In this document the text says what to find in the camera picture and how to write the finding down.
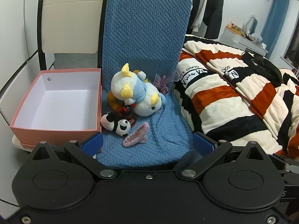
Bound beige folding chair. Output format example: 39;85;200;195
37;0;107;70

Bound brown bear plush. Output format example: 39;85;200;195
107;71;147;111

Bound small panda plush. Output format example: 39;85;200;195
100;112;131;137

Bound pink cardboard box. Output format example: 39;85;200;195
10;68;102;151

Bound white blue penguin plush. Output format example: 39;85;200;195
110;63;166;117

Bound hanging clothes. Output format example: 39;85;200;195
187;0;224;39

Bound blue curtain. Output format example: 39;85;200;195
261;0;290;59

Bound pink fuzzy hair clip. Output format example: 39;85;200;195
122;122;150;148

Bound black red devil toy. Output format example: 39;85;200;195
117;103;136;127

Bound black garment on bed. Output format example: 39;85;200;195
241;51;282;88

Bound white cluttered desk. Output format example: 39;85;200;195
218;15;268;57

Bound striped fleece blanket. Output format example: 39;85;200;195
173;34;298;160

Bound blue quilted chair cushion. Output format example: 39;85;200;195
96;0;193;168

